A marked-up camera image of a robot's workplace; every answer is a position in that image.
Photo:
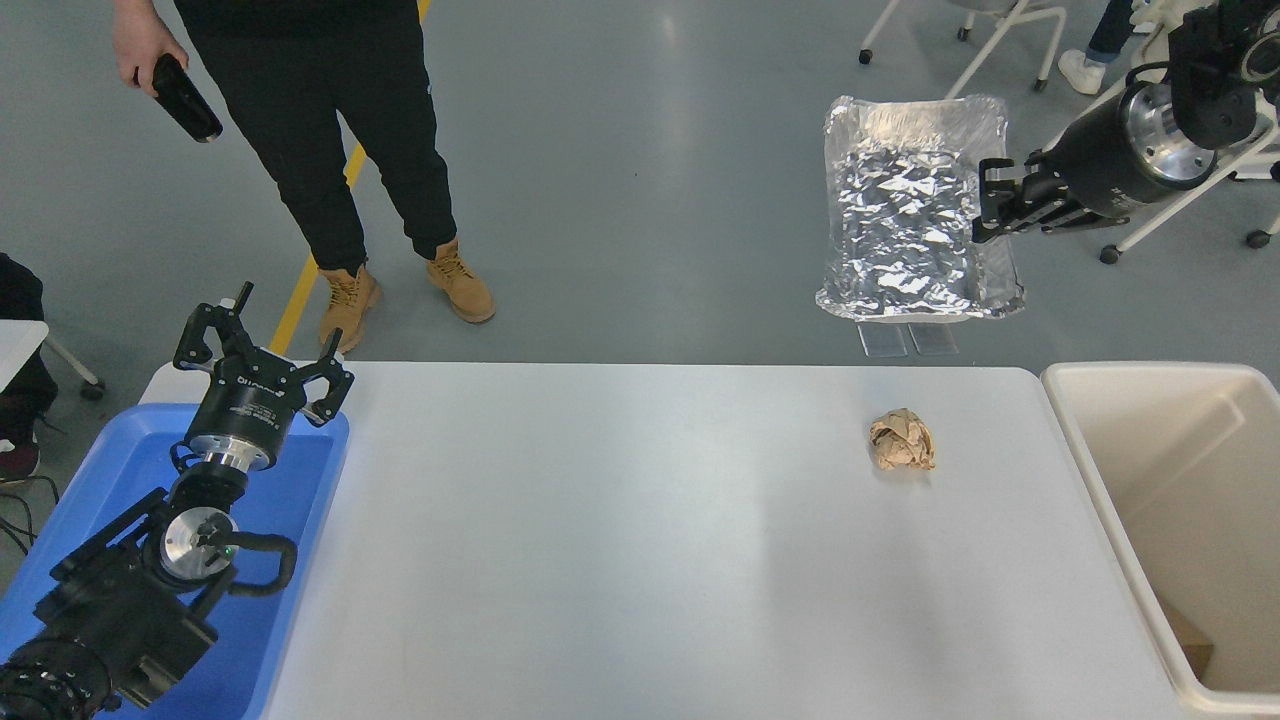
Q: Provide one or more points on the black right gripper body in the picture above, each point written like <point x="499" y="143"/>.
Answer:
<point x="1095" y="165"/>

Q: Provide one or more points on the clear floor plate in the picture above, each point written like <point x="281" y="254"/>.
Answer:
<point x="933" y="339"/>
<point x="884" y="341"/>

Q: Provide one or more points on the black cylinder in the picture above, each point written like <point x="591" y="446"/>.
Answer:
<point x="190" y="105"/>

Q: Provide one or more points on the blue plastic tray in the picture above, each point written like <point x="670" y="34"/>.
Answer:
<point x="300" y="500"/>

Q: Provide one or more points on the standing person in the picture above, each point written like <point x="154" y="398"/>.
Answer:
<point x="300" y="100"/>

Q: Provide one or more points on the crumpled tan paper ball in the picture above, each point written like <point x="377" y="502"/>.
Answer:
<point x="901" y="439"/>

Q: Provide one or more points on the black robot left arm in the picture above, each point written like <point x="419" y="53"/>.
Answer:
<point x="120" y="610"/>

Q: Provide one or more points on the silver foil tray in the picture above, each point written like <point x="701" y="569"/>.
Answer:
<point x="900" y="220"/>

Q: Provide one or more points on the seated person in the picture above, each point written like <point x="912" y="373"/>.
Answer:
<point x="15" y="290"/>

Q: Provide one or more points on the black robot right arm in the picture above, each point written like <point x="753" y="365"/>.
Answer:
<point x="1210" y="100"/>

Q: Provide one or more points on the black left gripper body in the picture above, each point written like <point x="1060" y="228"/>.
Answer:
<point x="245" y="410"/>

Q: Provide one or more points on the brown cardboard piece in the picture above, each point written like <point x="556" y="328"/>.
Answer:
<point x="1190" y="647"/>

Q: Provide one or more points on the person's right hand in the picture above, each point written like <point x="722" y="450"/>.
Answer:
<point x="145" y="40"/>

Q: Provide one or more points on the large pale bin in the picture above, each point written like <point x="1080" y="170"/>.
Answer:
<point x="1200" y="480"/>

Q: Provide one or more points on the person with white shoes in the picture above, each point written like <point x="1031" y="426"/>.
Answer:
<point x="1080" y="72"/>

